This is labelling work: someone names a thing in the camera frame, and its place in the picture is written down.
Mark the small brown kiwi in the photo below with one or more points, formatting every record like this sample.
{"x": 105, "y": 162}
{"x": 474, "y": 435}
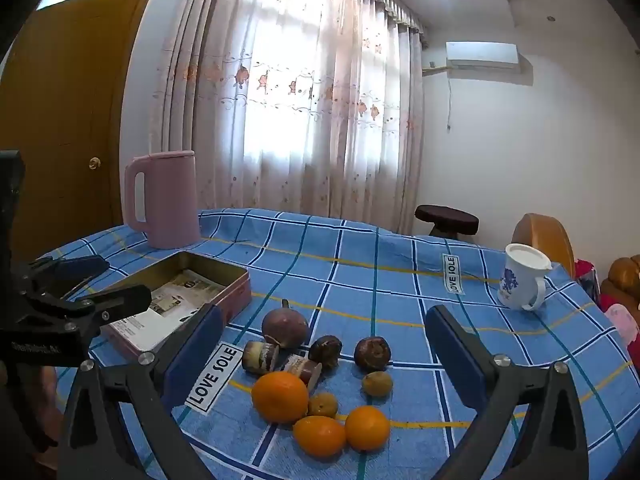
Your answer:
{"x": 377, "y": 383}
{"x": 322, "y": 405}

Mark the pink electric kettle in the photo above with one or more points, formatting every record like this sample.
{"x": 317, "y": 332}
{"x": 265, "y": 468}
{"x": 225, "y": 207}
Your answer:
{"x": 167, "y": 200}

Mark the brass door knob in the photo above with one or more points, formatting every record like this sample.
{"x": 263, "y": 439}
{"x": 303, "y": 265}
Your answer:
{"x": 95, "y": 162}

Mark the white mug with blue print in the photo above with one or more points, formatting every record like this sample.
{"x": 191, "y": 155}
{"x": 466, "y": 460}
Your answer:
{"x": 520, "y": 275}

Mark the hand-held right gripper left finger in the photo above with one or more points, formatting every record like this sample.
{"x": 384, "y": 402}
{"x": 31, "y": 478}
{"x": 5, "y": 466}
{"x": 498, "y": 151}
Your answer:
{"x": 195, "y": 352}

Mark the brown wooden door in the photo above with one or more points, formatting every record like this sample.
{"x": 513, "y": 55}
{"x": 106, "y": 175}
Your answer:
{"x": 65, "y": 100}

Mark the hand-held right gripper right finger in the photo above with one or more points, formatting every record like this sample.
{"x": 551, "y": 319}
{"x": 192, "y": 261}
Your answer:
{"x": 455, "y": 355}

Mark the blue checked tablecloth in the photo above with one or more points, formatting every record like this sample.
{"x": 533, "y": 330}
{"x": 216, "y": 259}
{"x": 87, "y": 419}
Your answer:
{"x": 380, "y": 280}

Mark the large purple mangosteen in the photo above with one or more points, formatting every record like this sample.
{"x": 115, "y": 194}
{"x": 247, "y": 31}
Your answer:
{"x": 285, "y": 327}

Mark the white air conditioner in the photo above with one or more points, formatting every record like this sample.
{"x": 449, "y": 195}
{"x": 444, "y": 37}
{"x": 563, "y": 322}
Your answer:
{"x": 482, "y": 54}

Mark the dark brown water chestnut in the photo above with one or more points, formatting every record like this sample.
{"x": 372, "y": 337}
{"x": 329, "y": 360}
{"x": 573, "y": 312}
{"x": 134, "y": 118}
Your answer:
{"x": 372, "y": 354}
{"x": 325, "y": 351}

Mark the brown leather sofa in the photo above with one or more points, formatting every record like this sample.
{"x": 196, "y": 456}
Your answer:
{"x": 622, "y": 275}

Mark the gold metal tin box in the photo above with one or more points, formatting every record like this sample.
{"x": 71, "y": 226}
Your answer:
{"x": 235, "y": 295}

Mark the printed paper leaflet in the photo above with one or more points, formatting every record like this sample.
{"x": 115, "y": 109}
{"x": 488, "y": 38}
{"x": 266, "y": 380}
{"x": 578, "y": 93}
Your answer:
{"x": 175, "y": 295}

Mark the brown leather chair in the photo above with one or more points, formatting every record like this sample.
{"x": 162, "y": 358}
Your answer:
{"x": 545, "y": 232}

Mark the person's left forearm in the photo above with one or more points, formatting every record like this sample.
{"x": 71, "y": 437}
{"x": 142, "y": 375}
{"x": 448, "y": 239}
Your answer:
{"x": 50, "y": 390}

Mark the large orange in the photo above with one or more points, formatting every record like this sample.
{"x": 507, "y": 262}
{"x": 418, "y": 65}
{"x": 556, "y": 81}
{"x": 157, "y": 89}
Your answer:
{"x": 280, "y": 396}

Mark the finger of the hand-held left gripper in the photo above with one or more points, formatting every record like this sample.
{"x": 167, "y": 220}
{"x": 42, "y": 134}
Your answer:
{"x": 120, "y": 301}
{"x": 80, "y": 266}

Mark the sheer floral curtain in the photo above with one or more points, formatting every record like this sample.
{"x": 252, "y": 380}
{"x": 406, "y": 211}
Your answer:
{"x": 300, "y": 110}

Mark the cut taro piece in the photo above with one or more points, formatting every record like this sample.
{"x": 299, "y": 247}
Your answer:
{"x": 300, "y": 370}
{"x": 260, "y": 357}

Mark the small orange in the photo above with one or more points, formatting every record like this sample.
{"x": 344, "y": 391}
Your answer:
{"x": 367, "y": 428}
{"x": 320, "y": 436}

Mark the dark round wooden stool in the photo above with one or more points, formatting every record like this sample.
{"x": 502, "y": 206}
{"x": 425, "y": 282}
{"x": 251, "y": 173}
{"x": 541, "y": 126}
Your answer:
{"x": 446, "y": 215}

